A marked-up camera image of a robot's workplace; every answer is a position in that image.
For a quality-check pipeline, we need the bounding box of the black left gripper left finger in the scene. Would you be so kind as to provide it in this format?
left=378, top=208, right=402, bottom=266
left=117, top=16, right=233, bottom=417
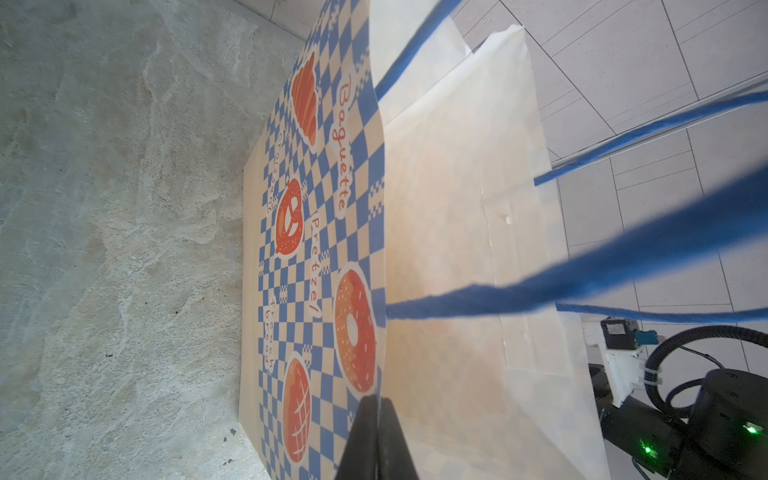
left=335, top=395, right=379, bottom=480

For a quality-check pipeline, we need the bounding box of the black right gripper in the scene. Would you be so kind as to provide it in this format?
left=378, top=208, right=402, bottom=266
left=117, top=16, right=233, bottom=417
left=589, top=363, right=684, bottom=478

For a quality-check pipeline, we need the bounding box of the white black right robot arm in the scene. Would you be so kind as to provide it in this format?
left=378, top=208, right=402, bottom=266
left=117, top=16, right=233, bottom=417
left=589, top=364, right=767, bottom=479

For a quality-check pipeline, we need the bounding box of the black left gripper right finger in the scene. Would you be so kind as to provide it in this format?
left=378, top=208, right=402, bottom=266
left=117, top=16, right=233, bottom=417
left=377, top=398, right=419, bottom=480

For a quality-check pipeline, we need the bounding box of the blue checkered paper bag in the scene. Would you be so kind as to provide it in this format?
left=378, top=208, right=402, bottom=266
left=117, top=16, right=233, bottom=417
left=239, top=1, right=767, bottom=479

